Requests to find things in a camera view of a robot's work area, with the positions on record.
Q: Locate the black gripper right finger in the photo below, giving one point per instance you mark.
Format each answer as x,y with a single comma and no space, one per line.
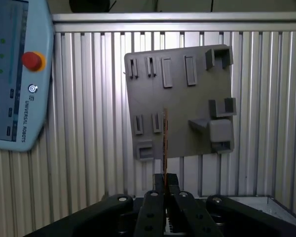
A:
185,212

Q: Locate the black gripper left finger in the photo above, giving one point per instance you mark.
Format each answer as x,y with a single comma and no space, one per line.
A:
153,212

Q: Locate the RAM stick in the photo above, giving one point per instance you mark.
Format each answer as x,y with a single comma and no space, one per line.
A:
165,138

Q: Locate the black PC case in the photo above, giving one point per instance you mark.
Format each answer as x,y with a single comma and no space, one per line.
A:
281,209

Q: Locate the grey parts rack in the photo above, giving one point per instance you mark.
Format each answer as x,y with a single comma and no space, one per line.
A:
182,98

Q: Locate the pale blue teach pendant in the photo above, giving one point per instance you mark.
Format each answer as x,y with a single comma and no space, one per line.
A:
34,111

